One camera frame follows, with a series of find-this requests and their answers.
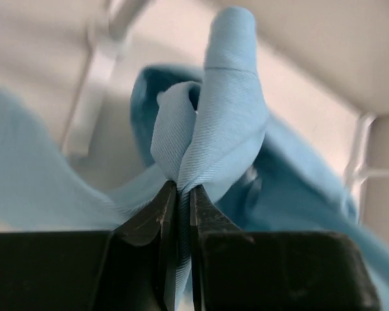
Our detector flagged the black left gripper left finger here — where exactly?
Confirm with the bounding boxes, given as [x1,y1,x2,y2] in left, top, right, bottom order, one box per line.
[112,179,178,311]

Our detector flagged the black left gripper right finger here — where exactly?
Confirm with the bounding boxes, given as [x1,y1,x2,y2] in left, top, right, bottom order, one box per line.
[190,185,255,310]

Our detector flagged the light blue trousers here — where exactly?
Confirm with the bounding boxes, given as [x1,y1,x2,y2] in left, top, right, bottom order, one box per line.
[0,6,389,310]

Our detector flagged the white clothes rack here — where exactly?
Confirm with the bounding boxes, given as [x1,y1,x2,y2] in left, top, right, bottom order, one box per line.
[60,0,377,192]

